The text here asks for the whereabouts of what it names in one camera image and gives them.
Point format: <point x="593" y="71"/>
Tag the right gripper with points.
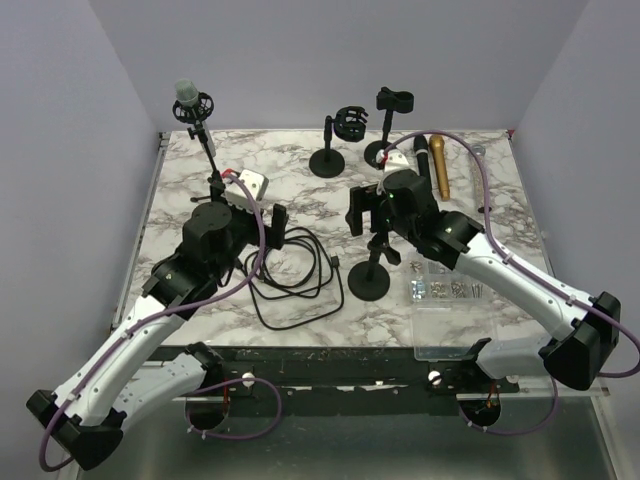
<point x="363" y="198"/>

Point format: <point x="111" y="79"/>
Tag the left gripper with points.
<point x="273" y="235"/>

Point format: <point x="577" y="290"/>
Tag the black microphone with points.
<point x="421" y="152"/>

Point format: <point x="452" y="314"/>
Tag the black round base stand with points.
<point x="369" y="280"/>

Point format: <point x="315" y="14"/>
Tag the gold microphone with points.
<point x="437" y="147"/>

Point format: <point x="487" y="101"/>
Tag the black clip microphone stand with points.
<point x="390" y="102"/>

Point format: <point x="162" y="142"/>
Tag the glitter microphone silver grille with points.
<point x="478" y="186"/>

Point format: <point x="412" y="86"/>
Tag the black tripod shock mount stand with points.
<point x="214" y="180"/>

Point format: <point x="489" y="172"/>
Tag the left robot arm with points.
<point x="89" y="414"/>

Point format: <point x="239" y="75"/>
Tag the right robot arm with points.
<point x="579" y="327"/>

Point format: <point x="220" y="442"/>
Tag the clear plastic screw box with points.
<point x="450" y="311"/>

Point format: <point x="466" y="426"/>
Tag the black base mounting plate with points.
<point x="351" y="381"/>

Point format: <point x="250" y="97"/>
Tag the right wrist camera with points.
<point x="390" y="162"/>

